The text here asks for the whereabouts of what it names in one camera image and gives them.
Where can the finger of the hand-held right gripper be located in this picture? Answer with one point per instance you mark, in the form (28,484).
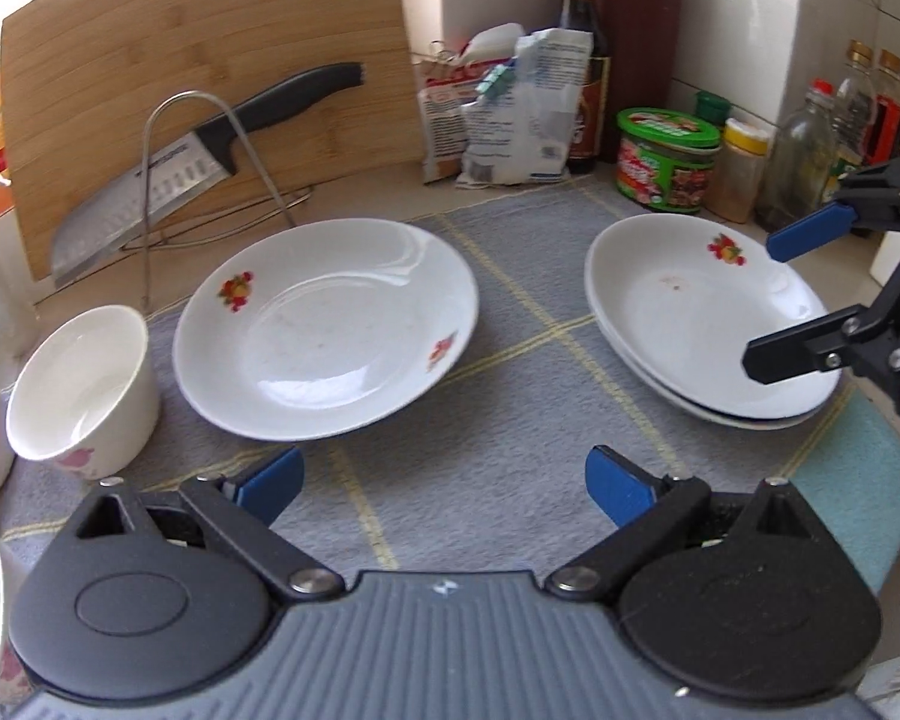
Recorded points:
(795,352)
(806,234)

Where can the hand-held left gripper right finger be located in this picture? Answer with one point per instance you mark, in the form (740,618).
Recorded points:
(616,487)

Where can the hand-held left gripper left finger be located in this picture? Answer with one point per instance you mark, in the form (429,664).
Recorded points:
(270,484)

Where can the white floral plate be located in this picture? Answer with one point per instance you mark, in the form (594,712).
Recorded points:
(322,345)
(735,424)
(667,315)

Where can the clear glass bottle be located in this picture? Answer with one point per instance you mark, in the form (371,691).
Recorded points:
(795,165)

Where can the white container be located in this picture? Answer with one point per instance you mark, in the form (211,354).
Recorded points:
(889,259)

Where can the yellow-lidded spice jar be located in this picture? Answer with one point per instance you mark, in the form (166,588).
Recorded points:
(735,180)

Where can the gold-capped condiment bottle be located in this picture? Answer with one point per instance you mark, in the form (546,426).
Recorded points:
(891,112)
(855,112)

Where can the grey and teal checked towel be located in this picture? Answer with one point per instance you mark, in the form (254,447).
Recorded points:
(495,420)

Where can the green-capped container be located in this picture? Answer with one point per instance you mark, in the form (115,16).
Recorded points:
(712,106)

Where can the green-lidded tub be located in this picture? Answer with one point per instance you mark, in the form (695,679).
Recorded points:
(664,165)

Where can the dark wooden knife block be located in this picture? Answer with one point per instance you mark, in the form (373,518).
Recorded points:
(637,52)

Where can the white printed packet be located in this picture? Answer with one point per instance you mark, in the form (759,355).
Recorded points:
(525,120)

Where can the dark sauce bottle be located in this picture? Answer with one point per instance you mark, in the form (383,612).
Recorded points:
(581,15)

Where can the clear plastic wrap roll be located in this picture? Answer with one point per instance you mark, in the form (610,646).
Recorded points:
(0,292)

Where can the red and white packet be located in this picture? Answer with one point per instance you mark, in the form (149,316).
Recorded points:
(442,127)

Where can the bamboo cutting board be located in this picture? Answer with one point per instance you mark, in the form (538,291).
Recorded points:
(195,15)

